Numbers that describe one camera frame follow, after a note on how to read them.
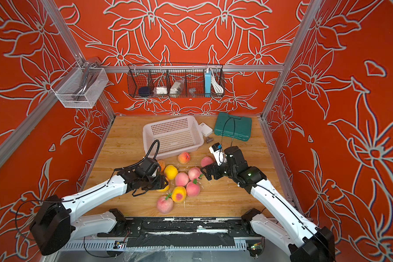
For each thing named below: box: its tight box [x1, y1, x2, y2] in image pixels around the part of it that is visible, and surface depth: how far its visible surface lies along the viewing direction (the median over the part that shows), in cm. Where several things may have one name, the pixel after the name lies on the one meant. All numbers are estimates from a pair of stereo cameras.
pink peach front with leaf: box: [156, 193, 174, 214], surface depth 76 cm
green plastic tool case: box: [213, 112, 253, 142], surface depth 111 cm
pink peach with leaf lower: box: [186, 178, 201, 198], surface depth 82 cm
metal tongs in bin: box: [74, 60, 97, 102], surface depth 87 cm
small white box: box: [198, 122, 213, 138], surface depth 112 cm
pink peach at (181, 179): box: [174, 171, 189, 187], surface depth 85 cm
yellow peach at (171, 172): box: [164, 164, 179, 180], surface depth 87 cm
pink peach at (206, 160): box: [200, 156, 214, 168], surface depth 92 cm
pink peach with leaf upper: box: [187, 167, 201, 182], surface depth 86 cm
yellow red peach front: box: [171, 185, 187, 203], surface depth 79 cm
